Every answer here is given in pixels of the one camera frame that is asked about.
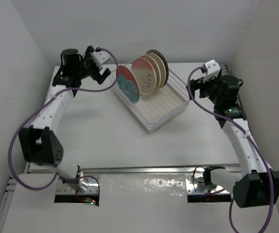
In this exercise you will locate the black patterned plate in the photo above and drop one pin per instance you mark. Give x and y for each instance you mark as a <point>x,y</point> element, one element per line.
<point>160,55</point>

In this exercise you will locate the red blue floral plate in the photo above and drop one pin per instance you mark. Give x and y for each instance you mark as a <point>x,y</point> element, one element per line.
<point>128,84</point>

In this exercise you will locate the aluminium mounting rail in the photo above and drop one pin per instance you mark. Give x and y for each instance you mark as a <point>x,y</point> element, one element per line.
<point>89,182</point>

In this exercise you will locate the white wire dish rack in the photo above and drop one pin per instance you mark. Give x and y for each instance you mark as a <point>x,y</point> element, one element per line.
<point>142,83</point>

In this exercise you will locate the pink cream branch plate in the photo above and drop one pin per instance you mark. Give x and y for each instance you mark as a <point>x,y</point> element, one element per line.
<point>145,74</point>

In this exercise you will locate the tan plate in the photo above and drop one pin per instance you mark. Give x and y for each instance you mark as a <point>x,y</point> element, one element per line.
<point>161,66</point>

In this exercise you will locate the small green circuit board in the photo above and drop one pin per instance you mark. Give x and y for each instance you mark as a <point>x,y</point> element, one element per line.
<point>83,199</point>

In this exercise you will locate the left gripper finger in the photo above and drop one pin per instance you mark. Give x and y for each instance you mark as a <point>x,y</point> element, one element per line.
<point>87,55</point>
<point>102,77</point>

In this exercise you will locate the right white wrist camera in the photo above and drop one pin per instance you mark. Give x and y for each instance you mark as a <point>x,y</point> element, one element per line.
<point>212,69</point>

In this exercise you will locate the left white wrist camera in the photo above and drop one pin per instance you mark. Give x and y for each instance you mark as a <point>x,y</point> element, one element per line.
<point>100,58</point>

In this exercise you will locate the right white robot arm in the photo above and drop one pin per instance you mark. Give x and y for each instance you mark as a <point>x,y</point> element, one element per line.
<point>258,184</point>

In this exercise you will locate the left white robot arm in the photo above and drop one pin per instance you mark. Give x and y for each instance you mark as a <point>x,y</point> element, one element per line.
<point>39,142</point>

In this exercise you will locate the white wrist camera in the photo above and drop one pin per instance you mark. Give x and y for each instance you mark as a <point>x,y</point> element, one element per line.
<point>212,69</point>
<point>100,58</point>

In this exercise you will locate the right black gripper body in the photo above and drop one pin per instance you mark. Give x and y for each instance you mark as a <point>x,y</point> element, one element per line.
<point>210,87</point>

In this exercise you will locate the white front cover panel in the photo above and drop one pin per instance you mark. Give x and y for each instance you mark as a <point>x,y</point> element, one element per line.
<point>129,204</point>

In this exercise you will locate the cream drip tray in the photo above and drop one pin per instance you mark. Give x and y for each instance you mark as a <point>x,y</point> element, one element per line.
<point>156,109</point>

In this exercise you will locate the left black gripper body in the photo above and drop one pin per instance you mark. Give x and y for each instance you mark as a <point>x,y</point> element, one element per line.
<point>89,69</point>

